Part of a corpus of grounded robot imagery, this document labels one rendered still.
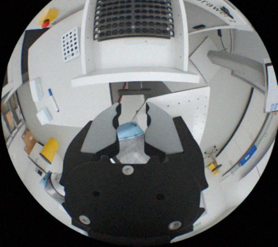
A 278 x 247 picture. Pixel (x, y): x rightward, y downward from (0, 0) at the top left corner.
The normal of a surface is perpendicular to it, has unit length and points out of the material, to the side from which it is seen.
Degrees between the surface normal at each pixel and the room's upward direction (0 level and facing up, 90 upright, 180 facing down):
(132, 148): 41
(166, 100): 0
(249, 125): 90
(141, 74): 0
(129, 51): 0
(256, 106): 90
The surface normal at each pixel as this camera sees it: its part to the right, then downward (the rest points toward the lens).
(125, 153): 0.34, -0.18
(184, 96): 0.03, 0.49
